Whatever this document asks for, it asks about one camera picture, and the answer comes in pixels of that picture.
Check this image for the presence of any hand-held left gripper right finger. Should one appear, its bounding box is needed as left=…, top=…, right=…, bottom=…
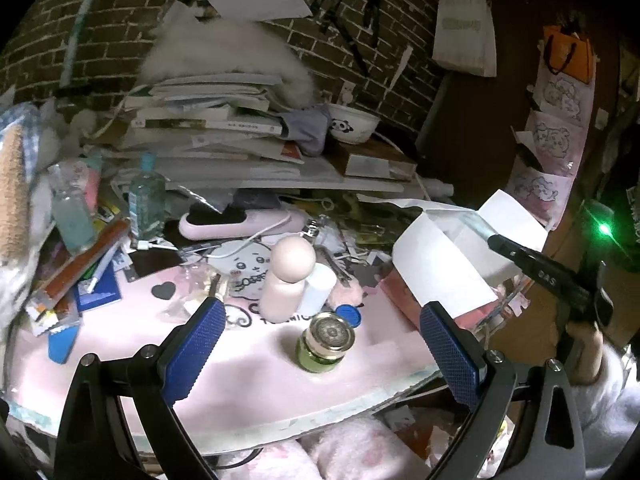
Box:
left=420, top=301, right=586, bottom=480

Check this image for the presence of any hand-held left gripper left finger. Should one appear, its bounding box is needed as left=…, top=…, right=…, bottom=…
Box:
left=52, top=296, right=227, bottom=480

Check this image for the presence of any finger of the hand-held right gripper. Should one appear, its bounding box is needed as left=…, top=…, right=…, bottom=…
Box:
left=487, top=232, right=615, bottom=322

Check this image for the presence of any pink box with white flaps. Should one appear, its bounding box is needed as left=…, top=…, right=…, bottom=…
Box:
left=380, top=189, right=548, bottom=333

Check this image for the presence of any blue round lid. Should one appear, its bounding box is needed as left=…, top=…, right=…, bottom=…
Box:
left=334, top=305, right=362, bottom=330

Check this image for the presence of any pink fluffy pompom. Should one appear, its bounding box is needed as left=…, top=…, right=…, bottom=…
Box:
left=327, top=280, right=366, bottom=307

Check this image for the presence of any green glass jar gold lid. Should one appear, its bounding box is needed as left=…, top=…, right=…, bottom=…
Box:
left=296, top=311, right=355, bottom=374

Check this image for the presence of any pink wooden peg doll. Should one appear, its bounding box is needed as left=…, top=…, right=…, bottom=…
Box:
left=261, top=236, right=317, bottom=317

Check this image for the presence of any white cylinder cup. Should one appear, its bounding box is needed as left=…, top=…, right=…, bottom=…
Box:
left=298, top=262, right=337, bottom=317

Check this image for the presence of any person's right forearm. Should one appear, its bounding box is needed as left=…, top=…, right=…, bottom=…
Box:
left=570, top=345, right=640, bottom=476

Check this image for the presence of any person's right hand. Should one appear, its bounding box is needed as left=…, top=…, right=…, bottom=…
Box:
left=565, top=320, right=606, bottom=386

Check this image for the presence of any clear plastic wrapper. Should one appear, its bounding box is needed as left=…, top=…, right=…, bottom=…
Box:
left=162, top=267, right=231, bottom=323

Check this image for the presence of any pink desk mat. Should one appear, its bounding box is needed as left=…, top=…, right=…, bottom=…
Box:
left=5, top=240, right=491, bottom=428

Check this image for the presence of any blue notebook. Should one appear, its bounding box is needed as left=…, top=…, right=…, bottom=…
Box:
left=74, top=260, right=122, bottom=312

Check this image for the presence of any white pen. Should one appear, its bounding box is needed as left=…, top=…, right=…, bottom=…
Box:
left=82, top=247, right=118, bottom=295

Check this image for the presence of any blue flat card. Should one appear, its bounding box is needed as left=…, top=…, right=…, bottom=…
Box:
left=48, top=324, right=81, bottom=365

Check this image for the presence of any pink cartoon hanging organizer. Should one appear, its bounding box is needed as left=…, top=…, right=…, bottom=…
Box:
left=507, top=62, right=596, bottom=231

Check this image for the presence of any pink handheld device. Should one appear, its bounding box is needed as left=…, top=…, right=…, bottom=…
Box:
left=179, top=210, right=306, bottom=241

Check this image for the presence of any pink fluffy blanket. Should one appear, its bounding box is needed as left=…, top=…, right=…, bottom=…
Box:
left=215, top=415, right=436, bottom=480

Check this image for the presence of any clear bottle with teal cap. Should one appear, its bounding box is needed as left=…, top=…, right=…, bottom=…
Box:
left=128, top=152, right=167, bottom=241

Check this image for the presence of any clear glass spray bottle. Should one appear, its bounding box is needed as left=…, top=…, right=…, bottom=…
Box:
left=47, top=162, right=98, bottom=253

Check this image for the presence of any white plush toy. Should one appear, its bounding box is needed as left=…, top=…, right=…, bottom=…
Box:
left=0, top=255, right=41, bottom=333

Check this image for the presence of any brown cardboard box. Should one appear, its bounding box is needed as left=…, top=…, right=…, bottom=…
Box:
left=336, top=137, right=418, bottom=181

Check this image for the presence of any stack of books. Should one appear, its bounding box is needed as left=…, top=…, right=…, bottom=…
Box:
left=95, top=74, right=426, bottom=193

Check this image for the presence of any orange paper bag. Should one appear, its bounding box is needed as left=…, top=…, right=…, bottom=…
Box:
left=542, top=25, right=597, bottom=83

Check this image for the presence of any white panda bowl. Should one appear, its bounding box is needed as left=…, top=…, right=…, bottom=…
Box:
left=327, top=104, right=382, bottom=145

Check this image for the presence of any white paper bag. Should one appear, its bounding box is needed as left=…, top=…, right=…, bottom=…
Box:
left=431, top=0, right=497, bottom=77

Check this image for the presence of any brown plush with checked cloth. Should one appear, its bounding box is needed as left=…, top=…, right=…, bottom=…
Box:
left=0, top=102, right=46, bottom=261

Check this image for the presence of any grey cloth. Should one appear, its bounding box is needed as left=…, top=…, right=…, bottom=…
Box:
left=280, top=105, right=332, bottom=157

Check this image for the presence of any white fluffy fur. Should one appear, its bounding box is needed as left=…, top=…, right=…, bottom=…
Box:
left=140, top=7, right=321, bottom=111

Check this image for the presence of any teal pole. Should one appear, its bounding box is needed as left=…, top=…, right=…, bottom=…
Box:
left=60, top=0, right=113, bottom=88

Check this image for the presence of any white charging cable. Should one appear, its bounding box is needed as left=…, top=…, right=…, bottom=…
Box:
left=140, top=220, right=291, bottom=256

